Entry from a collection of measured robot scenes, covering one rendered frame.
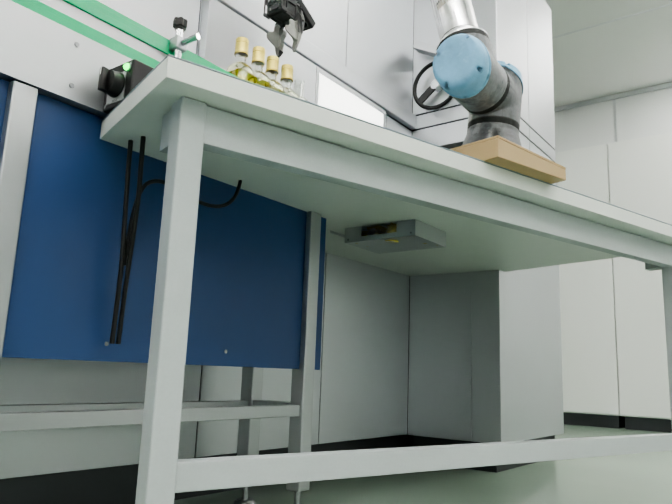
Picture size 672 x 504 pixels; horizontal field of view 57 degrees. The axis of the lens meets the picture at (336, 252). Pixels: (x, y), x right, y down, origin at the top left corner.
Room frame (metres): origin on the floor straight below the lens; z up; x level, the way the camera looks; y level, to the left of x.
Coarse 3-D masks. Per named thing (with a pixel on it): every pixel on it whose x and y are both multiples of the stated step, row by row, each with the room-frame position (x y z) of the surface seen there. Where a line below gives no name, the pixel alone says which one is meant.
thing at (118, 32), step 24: (24, 0) 0.92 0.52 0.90; (48, 0) 0.95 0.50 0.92; (72, 0) 0.98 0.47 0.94; (96, 0) 1.01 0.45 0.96; (72, 24) 0.98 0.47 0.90; (96, 24) 1.02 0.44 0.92; (120, 24) 1.06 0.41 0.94; (120, 48) 1.06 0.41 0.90; (144, 48) 1.10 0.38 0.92; (168, 48) 1.14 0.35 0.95
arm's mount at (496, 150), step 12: (468, 144) 1.21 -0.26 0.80; (480, 144) 1.19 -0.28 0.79; (492, 144) 1.16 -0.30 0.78; (504, 144) 1.16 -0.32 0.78; (516, 144) 1.19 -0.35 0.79; (480, 156) 1.19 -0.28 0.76; (492, 156) 1.16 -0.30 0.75; (504, 156) 1.16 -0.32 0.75; (516, 156) 1.19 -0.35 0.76; (528, 156) 1.21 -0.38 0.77; (540, 156) 1.23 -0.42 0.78; (516, 168) 1.22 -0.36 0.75; (528, 168) 1.22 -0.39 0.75; (540, 168) 1.23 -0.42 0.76; (552, 168) 1.26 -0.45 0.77; (564, 168) 1.28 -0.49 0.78; (552, 180) 1.29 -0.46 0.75; (564, 180) 1.29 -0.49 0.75
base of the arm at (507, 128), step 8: (472, 120) 1.32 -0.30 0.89; (480, 120) 1.30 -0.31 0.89; (488, 120) 1.29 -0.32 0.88; (496, 120) 1.28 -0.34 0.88; (504, 120) 1.28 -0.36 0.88; (512, 120) 1.29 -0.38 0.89; (472, 128) 1.32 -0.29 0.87; (480, 128) 1.30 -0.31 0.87; (488, 128) 1.29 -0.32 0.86; (496, 128) 1.28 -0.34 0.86; (504, 128) 1.28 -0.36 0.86; (512, 128) 1.29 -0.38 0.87; (472, 136) 1.30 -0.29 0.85; (480, 136) 1.29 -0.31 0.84; (488, 136) 1.28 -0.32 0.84; (504, 136) 1.28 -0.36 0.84; (512, 136) 1.29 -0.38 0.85; (464, 144) 1.32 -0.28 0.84; (520, 144) 1.30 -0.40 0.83
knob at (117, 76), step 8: (104, 72) 0.97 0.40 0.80; (112, 72) 0.97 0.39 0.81; (120, 72) 0.98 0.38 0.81; (104, 80) 0.97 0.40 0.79; (112, 80) 0.97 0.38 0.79; (120, 80) 0.98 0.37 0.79; (104, 88) 0.97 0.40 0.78; (112, 88) 0.98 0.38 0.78; (120, 88) 0.98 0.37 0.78; (112, 96) 0.99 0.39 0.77
